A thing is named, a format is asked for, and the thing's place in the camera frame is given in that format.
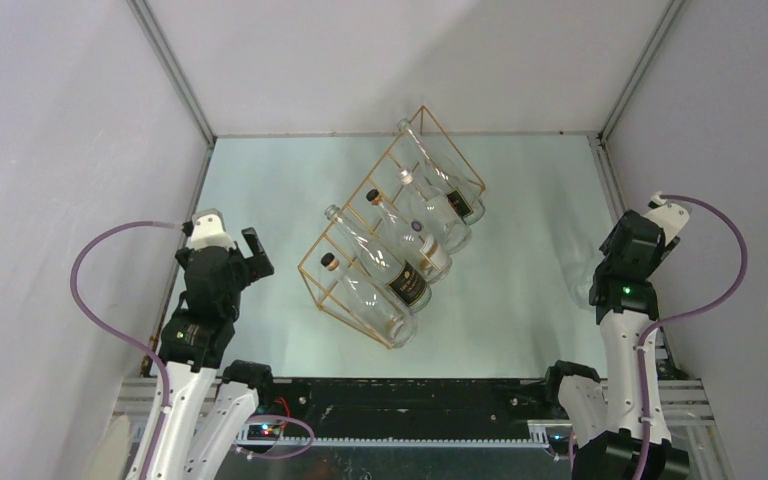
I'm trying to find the clear bottle black cap front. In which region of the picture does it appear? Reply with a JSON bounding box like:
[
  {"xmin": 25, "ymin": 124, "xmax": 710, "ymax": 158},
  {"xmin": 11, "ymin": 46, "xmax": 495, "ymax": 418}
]
[{"xmin": 320, "ymin": 252, "xmax": 417, "ymax": 349}]

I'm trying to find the squat clear glass bottle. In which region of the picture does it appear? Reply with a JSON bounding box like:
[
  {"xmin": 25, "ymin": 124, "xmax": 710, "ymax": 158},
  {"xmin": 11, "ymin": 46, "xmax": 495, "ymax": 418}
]
[{"xmin": 558, "ymin": 233, "xmax": 604, "ymax": 310}]

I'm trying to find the greenish bottle black label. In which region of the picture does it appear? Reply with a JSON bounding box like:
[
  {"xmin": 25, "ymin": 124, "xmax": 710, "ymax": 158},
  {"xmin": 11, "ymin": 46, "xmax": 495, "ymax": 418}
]
[{"xmin": 397, "ymin": 118, "xmax": 486, "ymax": 225}]

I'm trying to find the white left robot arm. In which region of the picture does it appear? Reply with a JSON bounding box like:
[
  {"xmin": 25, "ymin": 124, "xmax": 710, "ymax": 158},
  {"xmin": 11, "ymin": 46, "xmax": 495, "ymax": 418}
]
[{"xmin": 127, "ymin": 222, "xmax": 276, "ymax": 479}]

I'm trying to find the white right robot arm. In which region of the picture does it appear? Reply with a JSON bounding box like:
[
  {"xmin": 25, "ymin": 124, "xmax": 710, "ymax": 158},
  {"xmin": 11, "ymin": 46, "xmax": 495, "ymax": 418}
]
[{"xmin": 541, "ymin": 203, "xmax": 690, "ymax": 479}]

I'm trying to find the clear bottle black gold label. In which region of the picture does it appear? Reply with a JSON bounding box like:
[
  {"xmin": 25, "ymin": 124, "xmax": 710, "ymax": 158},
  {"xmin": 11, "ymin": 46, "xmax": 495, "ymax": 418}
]
[{"xmin": 324, "ymin": 204, "xmax": 432, "ymax": 313}]

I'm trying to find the clear bottle black cap white label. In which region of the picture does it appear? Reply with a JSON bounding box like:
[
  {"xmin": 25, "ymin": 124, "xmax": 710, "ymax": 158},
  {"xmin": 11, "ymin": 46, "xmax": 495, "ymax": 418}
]
[{"xmin": 365, "ymin": 188, "xmax": 452, "ymax": 284}]

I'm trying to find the clear bottle silver cap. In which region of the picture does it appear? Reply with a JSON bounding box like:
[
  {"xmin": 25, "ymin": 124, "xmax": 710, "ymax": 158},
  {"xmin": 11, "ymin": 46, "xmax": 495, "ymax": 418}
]
[{"xmin": 399, "ymin": 168, "xmax": 471, "ymax": 255}]

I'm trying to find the left circuit board with leds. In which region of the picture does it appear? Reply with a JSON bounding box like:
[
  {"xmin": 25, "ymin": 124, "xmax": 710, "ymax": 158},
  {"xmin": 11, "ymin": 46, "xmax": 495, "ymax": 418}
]
[{"xmin": 245, "ymin": 423, "xmax": 284, "ymax": 443}]

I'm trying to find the circuit board with leds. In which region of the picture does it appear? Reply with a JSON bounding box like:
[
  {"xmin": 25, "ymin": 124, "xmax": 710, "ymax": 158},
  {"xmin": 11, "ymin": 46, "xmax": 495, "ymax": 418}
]
[
  {"xmin": 245, "ymin": 423, "xmax": 284, "ymax": 443},
  {"xmin": 547, "ymin": 431, "xmax": 577, "ymax": 456}
]

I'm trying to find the right circuit board with leds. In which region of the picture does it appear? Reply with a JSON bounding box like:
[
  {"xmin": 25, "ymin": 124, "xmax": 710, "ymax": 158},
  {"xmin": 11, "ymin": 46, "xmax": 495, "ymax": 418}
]
[{"xmin": 547, "ymin": 431, "xmax": 577, "ymax": 456}]

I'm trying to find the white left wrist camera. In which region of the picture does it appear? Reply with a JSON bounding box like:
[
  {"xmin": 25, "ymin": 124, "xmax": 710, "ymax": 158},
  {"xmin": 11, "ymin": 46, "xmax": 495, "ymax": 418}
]
[{"xmin": 187, "ymin": 209, "xmax": 235, "ymax": 250}]

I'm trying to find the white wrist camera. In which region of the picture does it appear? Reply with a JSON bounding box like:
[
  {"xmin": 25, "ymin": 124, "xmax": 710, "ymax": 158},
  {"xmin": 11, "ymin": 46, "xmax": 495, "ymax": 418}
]
[
  {"xmin": 644, "ymin": 191, "xmax": 690, "ymax": 246},
  {"xmin": 187, "ymin": 209, "xmax": 235, "ymax": 250}
]

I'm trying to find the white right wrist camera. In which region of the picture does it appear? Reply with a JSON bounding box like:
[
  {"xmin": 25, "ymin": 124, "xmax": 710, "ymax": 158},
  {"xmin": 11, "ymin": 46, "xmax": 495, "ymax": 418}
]
[{"xmin": 644, "ymin": 191, "xmax": 690, "ymax": 246}]

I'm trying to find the gold wire wine rack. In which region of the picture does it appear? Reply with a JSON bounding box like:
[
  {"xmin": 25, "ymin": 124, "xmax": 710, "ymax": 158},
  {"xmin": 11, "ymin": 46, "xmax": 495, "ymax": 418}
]
[{"xmin": 298, "ymin": 106, "xmax": 487, "ymax": 349}]

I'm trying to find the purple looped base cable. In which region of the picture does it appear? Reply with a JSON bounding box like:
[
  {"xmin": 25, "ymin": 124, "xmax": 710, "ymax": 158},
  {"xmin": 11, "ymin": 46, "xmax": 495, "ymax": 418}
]
[{"xmin": 234, "ymin": 413, "xmax": 317, "ymax": 462}]

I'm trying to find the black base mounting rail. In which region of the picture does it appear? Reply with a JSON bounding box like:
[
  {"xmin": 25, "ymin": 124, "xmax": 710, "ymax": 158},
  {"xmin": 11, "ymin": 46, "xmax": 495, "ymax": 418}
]
[{"xmin": 273, "ymin": 378, "xmax": 569, "ymax": 443}]

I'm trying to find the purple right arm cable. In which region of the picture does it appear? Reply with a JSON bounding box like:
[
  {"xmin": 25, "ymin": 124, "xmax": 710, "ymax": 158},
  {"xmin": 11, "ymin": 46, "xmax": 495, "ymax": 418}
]
[{"xmin": 632, "ymin": 193, "xmax": 750, "ymax": 480}]

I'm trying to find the aluminium frame profile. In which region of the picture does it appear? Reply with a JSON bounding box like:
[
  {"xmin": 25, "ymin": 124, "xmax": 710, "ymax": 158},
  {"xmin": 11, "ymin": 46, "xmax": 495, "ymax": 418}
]
[{"xmin": 126, "ymin": 0, "xmax": 217, "ymax": 148}]

